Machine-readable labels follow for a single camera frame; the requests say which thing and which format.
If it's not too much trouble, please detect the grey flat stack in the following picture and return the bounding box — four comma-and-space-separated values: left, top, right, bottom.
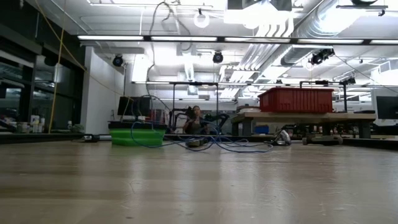
236, 105, 261, 113

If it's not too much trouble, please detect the black desk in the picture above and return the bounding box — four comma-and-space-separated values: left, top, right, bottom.
108, 120, 171, 134

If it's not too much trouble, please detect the green plastic bin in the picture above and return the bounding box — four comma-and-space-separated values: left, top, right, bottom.
109, 129, 166, 147

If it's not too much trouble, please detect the yellow hanging cable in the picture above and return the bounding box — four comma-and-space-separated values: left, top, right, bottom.
47, 0, 67, 134
34, 0, 125, 98

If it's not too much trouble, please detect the long ceiling light strip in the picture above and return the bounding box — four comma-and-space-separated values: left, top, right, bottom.
77, 35, 398, 45

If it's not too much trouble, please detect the black computer monitor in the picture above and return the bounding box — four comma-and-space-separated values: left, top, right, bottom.
375, 95, 398, 121
117, 96, 152, 122

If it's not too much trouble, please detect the silver and black device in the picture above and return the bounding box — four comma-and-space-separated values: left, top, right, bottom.
273, 129, 292, 146

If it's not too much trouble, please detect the black station frame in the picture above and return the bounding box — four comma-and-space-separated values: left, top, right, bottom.
299, 77, 357, 113
169, 81, 220, 134

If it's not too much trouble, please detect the round white ceiling lamp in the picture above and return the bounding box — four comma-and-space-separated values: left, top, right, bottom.
193, 8, 211, 29

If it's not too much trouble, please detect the wooden workbench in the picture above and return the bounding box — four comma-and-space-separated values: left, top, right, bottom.
231, 110, 379, 139

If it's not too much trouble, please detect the black ceiling track fixture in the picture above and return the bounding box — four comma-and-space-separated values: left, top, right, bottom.
335, 0, 389, 17

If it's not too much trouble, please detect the red plastic crate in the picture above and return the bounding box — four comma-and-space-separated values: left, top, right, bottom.
257, 87, 335, 113

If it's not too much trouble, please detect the person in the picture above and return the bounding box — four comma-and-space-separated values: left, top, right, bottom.
182, 105, 210, 135

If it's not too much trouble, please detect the silver ventilation duct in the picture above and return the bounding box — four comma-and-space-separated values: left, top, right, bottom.
281, 0, 364, 67

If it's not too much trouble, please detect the dark grey bar object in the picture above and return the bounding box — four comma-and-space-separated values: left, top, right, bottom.
302, 134, 344, 146

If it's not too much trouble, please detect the silver rod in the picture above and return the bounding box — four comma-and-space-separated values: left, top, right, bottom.
83, 134, 112, 143

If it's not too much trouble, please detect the grey oblong device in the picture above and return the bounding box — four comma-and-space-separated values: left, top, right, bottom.
186, 138, 209, 148

